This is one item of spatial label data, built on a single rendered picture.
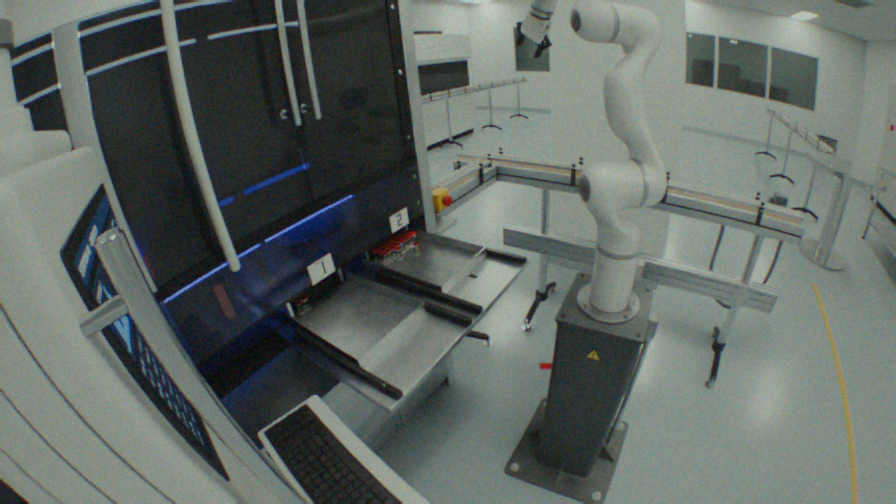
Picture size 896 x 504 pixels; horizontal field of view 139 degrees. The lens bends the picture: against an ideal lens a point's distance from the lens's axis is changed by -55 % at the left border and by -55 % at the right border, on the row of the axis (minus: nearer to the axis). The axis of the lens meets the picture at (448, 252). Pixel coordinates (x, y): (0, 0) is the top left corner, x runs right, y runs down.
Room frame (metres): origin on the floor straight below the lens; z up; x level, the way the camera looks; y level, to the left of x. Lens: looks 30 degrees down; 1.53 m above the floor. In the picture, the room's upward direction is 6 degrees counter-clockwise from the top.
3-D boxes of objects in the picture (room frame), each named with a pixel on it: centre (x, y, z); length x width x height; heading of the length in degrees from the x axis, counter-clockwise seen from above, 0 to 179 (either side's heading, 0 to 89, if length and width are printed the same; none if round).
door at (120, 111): (0.72, 0.49, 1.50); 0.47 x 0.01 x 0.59; 142
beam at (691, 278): (1.45, -0.99, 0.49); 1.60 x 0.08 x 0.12; 52
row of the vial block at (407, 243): (1.15, 0.17, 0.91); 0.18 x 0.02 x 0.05; 142
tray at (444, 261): (1.08, 0.08, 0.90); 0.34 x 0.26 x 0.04; 52
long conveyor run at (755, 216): (1.54, -0.87, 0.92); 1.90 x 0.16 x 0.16; 52
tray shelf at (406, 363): (0.90, 0.13, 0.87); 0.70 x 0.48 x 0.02; 142
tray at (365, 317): (0.81, 0.29, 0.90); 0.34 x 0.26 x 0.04; 52
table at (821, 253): (1.78, -3.67, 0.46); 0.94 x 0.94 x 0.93
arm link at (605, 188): (0.76, -0.42, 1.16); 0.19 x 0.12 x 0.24; 94
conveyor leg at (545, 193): (1.79, -0.56, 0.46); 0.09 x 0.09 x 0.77; 52
